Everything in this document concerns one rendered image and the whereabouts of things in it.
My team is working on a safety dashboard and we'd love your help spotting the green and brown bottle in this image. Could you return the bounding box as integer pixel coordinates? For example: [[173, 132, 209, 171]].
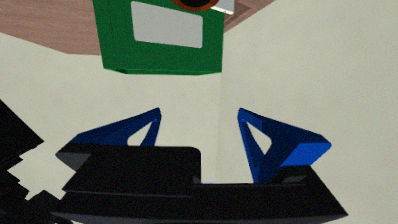
[[171, 0, 219, 12]]

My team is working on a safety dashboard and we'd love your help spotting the green bottle crate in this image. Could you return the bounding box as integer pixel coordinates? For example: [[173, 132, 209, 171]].
[[92, 0, 224, 76]]

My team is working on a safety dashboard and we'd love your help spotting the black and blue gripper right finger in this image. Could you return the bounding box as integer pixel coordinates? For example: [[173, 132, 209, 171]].
[[237, 108, 332, 183]]

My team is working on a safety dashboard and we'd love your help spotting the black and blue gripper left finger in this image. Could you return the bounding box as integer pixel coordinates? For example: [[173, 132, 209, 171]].
[[68, 108, 162, 146]]

